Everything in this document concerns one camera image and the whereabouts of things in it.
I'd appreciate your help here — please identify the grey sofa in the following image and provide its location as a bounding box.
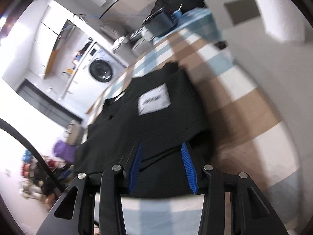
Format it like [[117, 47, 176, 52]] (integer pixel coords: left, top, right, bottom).
[[100, 22, 157, 57]]

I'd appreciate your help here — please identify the black frame door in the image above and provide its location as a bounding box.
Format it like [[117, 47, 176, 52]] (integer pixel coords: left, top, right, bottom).
[[17, 78, 84, 128]]

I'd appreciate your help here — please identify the black cable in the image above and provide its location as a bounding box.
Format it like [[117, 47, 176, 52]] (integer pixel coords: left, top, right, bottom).
[[0, 119, 66, 191]]

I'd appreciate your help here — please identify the black T-shirt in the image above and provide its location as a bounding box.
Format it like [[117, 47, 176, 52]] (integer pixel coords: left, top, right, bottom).
[[73, 62, 216, 199]]

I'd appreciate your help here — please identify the white cloth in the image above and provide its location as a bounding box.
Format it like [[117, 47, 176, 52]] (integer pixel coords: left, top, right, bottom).
[[112, 36, 129, 52]]

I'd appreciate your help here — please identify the teal striped cloth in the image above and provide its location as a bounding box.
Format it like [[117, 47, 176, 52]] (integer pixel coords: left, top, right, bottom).
[[154, 7, 223, 44]]

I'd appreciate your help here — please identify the grey coffee table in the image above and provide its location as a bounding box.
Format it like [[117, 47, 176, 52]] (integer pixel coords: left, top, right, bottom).
[[204, 0, 260, 27]]

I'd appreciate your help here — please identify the white washing machine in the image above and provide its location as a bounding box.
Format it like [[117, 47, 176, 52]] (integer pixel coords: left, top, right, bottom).
[[82, 43, 130, 89]]

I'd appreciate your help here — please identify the white kitchen counter cabinet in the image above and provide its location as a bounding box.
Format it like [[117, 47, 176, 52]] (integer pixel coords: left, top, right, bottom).
[[61, 51, 91, 101]]

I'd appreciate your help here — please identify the checked tablecloth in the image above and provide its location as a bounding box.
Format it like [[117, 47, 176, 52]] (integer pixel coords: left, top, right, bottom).
[[84, 12, 313, 235]]

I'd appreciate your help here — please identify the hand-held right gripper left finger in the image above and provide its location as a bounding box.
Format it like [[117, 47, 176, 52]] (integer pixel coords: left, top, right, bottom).
[[35, 141, 143, 235]]

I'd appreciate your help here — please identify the purple bag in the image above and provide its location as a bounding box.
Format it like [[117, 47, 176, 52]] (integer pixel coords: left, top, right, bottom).
[[54, 139, 79, 163]]

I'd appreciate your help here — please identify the black bag on sofa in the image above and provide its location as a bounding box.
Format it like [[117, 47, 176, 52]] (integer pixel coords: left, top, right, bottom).
[[152, 0, 204, 17]]

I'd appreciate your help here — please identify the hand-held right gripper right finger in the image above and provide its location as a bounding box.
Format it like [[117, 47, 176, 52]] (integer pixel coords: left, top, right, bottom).
[[181, 142, 290, 235]]

